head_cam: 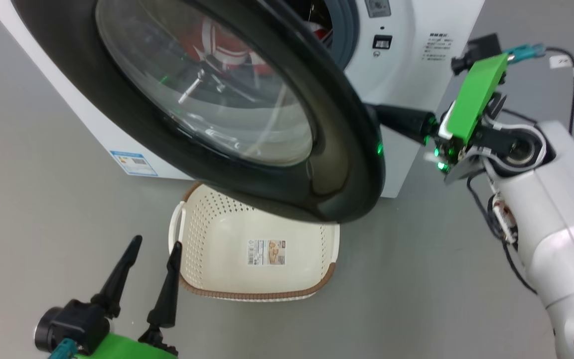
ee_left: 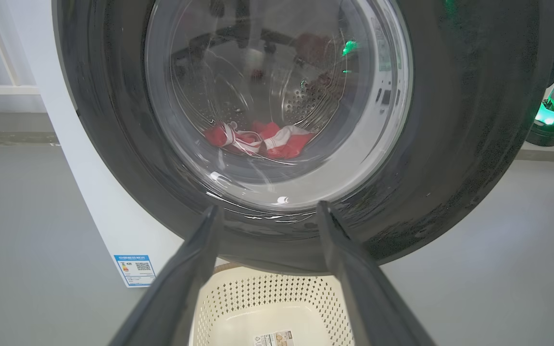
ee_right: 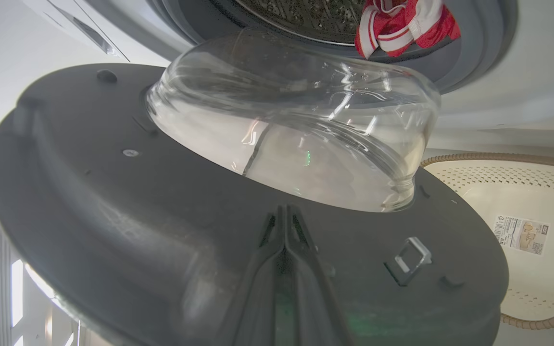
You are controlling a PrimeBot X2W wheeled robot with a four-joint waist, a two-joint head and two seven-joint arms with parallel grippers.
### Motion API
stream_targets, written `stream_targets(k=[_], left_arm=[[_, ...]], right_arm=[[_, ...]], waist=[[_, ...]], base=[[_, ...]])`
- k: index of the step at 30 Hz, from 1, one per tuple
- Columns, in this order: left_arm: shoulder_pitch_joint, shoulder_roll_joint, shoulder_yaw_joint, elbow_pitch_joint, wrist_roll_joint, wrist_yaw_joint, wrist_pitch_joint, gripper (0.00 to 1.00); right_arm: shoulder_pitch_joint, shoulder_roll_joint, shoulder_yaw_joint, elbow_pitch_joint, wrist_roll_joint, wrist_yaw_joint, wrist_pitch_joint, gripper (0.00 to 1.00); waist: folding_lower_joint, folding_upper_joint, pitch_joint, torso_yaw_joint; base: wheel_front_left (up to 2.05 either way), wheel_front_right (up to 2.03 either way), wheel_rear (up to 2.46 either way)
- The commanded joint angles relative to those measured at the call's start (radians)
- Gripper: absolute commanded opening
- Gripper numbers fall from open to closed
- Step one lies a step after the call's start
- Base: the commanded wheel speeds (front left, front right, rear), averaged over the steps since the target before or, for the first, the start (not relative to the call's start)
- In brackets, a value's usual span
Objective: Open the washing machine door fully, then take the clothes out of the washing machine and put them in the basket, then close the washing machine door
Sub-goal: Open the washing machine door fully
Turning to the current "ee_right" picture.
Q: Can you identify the white front-load washing machine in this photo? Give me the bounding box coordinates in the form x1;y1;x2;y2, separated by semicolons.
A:
0;0;554;169

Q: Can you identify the cream perforated laundry basket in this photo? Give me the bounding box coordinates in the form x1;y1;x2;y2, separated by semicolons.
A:
420;153;554;331

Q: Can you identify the dark round washer door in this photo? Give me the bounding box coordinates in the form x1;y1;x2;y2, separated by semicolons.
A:
0;26;509;346

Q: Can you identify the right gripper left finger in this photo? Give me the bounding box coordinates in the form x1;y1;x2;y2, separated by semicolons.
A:
218;206;286;346

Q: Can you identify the red and white garment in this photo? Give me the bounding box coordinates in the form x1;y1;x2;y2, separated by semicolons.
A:
354;0;461;59

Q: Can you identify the paper label sticker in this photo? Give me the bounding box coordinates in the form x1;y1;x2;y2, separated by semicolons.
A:
493;215;550;256

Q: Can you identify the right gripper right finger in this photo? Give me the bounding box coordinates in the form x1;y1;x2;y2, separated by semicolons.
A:
285;205;351;346

